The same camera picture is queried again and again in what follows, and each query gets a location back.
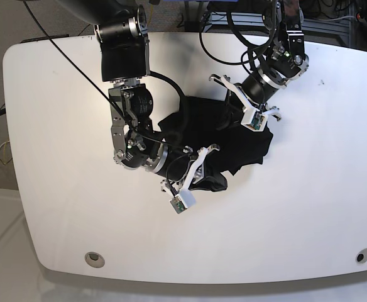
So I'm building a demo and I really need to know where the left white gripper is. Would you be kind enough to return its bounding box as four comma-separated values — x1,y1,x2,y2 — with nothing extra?
209,74,282,130

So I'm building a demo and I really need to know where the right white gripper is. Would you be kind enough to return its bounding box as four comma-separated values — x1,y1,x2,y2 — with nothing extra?
161,144,227,198

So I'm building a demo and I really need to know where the black T-shirt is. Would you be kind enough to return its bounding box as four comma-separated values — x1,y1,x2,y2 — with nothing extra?
158,96,273,191

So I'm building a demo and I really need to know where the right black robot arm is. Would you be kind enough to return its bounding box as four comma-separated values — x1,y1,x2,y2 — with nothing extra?
60,1,227,196

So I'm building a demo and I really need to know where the left table grommet hole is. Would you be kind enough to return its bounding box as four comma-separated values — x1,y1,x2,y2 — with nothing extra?
85,252,105,269

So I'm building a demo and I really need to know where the table grommet hole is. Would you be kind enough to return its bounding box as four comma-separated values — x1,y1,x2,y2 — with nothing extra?
85,252,105,269
356,248,367,264

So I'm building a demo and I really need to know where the right table grommet hole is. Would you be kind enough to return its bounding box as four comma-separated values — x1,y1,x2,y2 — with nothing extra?
356,248,367,264

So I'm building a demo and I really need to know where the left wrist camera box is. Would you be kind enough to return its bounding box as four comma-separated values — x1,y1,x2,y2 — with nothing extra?
241,108,268,132

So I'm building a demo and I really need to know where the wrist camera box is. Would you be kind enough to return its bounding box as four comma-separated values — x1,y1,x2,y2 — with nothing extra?
170,189,196,214
241,108,268,132

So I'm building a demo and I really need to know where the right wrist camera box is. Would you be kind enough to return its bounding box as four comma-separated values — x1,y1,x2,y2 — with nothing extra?
170,189,196,214

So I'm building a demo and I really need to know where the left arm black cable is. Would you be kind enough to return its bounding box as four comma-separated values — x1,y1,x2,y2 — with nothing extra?
199,9,275,67

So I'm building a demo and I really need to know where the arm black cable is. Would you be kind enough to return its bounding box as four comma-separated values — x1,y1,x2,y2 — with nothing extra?
199,9,275,67
23,0,190,152

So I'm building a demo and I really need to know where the aluminium frame rail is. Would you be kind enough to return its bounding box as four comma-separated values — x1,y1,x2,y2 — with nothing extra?
180,0,351,33

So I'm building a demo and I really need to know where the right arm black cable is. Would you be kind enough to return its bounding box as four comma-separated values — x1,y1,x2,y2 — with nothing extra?
23,0,190,152

